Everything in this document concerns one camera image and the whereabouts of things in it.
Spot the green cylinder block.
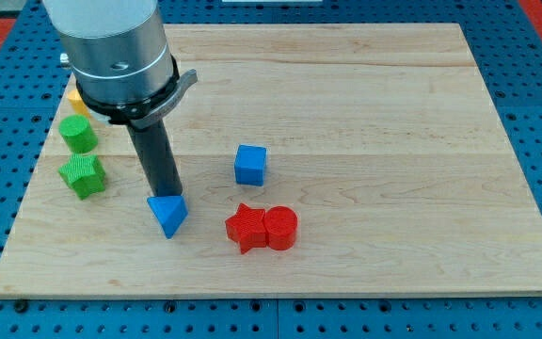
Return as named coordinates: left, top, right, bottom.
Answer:
left=58, top=115, right=98, bottom=153

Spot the yellow block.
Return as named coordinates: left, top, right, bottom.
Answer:
left=66, top=89, right=91, bottom=118

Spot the blue cube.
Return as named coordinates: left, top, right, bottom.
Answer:
left=234, top=144, right=267, bottom=186

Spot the wooden board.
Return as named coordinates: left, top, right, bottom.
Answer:
left=0, top=24, right=542, bottom=299

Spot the blue triangular prism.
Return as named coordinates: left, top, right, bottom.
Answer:
left=147, top=196, right=188, bottom=239

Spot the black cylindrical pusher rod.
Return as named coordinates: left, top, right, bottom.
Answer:
left=127, top=121, right=183, bottom=197

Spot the green star block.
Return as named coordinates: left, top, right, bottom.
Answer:
left=58, top=154, right=105, bottom=200

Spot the red star block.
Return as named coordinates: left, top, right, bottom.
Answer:
left=225, top=203, right=267, bottom=254

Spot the black and grey flange clamp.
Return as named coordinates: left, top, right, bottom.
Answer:
left=75, top=57, right=198, bottom=129

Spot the red cylinder block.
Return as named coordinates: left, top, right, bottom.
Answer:
left=263, top=206, right=298, bottom=250

